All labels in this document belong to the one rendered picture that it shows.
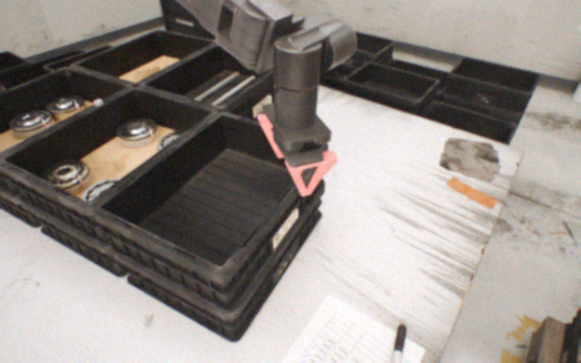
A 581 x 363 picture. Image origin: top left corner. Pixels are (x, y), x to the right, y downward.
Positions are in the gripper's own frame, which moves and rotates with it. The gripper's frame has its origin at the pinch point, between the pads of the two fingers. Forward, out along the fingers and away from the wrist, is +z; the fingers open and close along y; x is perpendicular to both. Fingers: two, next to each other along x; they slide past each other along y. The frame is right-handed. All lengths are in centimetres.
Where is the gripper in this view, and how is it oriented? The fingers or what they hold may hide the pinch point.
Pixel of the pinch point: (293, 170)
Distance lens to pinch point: 56.1
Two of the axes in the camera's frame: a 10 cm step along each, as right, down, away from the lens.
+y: -3.6, -6.0, 7.2
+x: -9.3, 2.2, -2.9
